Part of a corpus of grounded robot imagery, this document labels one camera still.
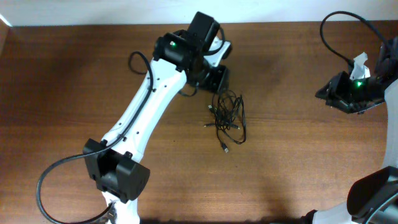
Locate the black usb cable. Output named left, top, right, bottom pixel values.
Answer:
left=211, top=90, right=248, bottom=153

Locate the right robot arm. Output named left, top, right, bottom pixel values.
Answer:
left=298, top=38, right=397, bottom=223

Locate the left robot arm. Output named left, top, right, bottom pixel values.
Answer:
left=83, top=12, right=232, bottom=223

